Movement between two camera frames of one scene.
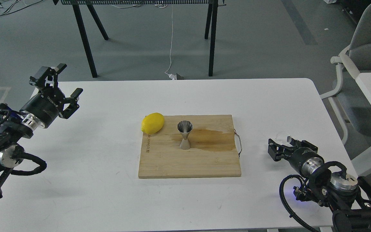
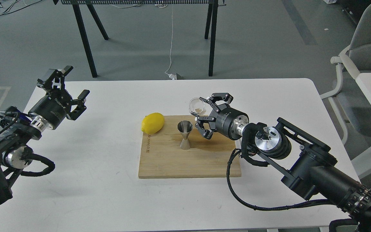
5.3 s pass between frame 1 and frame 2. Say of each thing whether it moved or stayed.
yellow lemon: stayed
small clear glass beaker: moved
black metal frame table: stayed
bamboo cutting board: stayed
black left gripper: moved
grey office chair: stayed
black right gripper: moved
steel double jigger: stayed
